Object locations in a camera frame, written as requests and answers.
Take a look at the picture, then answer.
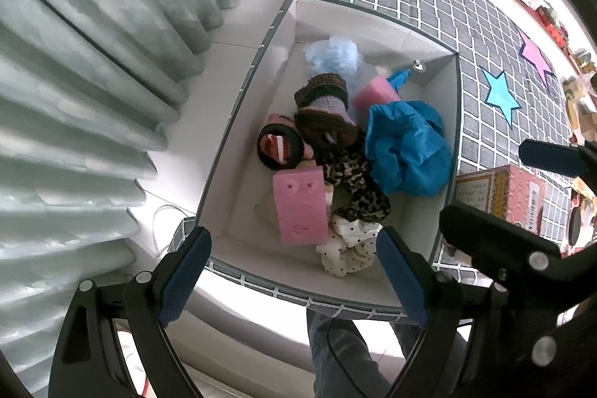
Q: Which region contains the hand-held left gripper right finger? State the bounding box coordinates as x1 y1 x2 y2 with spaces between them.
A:
375 226 477 398

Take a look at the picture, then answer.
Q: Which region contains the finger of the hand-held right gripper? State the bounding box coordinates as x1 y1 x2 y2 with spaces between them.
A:
519 139 597 181
439 204 574 284

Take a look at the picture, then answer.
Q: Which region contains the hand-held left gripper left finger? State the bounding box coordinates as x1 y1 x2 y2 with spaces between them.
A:
47 226 213 398

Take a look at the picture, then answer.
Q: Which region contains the cream polka dot scrunchie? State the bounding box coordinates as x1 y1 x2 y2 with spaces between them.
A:
315 214 384 278

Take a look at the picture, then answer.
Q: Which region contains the grey storage box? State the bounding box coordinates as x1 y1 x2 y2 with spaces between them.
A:
195 0 462 310

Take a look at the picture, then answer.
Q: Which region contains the leopard print scrunchie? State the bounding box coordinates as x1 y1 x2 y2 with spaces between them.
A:
322 146 393 224

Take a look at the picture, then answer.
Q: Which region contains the blue nonwoven cloth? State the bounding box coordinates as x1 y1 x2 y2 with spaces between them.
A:
365 100 453 197
386 69 412 93

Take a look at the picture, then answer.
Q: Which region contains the pink sponge with holes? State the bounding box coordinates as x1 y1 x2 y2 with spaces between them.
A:
272 167 329 246

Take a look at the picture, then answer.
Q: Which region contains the plain pink sponge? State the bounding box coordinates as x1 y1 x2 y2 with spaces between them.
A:
352 74 403 114

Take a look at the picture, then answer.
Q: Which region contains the brown purple knitted sock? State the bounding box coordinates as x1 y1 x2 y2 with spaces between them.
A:
293 72 360 147

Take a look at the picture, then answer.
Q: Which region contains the light blue mesh bath puff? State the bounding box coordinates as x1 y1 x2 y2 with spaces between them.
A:
303 35 365 77

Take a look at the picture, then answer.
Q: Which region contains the red patterned box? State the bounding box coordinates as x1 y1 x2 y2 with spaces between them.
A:
453 165 547 235

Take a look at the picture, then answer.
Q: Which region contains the pile of snack packets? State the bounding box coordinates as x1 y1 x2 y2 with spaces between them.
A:
562 48 597 142

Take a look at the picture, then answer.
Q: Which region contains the black round pan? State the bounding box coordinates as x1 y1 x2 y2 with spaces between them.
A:
566 207 586 247

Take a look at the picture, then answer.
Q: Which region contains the white cable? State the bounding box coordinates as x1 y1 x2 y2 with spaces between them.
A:
151 204 197 250

